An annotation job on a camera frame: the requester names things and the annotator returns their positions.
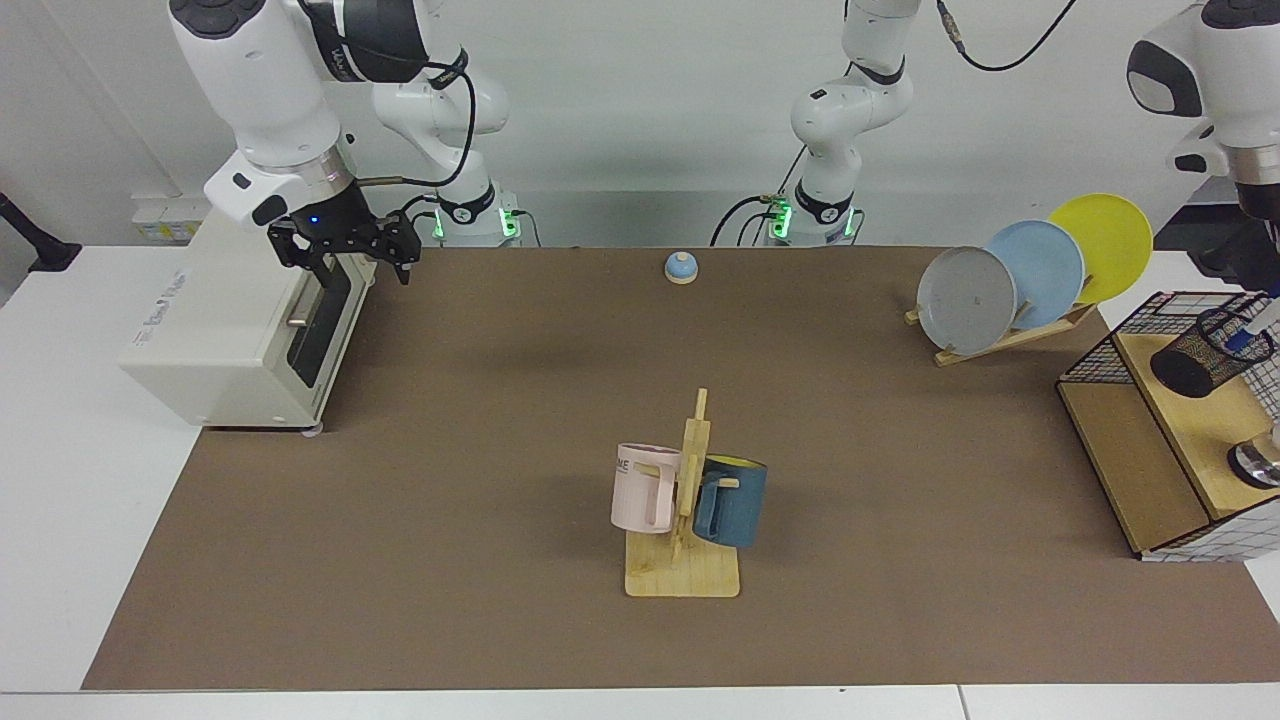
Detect blue and white marker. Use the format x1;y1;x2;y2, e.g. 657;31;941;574
1228;298;1280;359

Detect light blue plate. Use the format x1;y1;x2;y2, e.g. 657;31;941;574
985;220;1086;331

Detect yellow plate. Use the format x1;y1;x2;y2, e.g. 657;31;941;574
1047;193;1154;306

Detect white wall socket strip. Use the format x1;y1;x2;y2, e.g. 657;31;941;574
133;195;211;246

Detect black mesh pen holder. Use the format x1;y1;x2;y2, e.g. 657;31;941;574
1150;305;1276;399

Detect pink mug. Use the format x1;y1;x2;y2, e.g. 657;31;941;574
611;443;684;535

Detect brown table cloth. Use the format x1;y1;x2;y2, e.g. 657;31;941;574
82;245;1280;691

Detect dark teal mug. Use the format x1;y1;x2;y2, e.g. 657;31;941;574
692;455;769;549

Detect wooden cup stand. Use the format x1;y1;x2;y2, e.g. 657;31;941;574
625;388;742;599

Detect silver round lid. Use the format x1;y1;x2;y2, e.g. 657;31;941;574
1228;425;1280;491

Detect grey plate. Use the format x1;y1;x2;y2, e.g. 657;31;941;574
917;246;1018;356

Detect black background object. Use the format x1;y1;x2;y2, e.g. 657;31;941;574
0;190;83;273

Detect wooden plate rack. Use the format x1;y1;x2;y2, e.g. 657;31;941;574
905;300;1098;368

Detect black base cables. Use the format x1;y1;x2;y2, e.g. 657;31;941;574
710;145;811;248

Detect pale toaster oven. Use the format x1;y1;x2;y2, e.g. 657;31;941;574
118;205;379;438

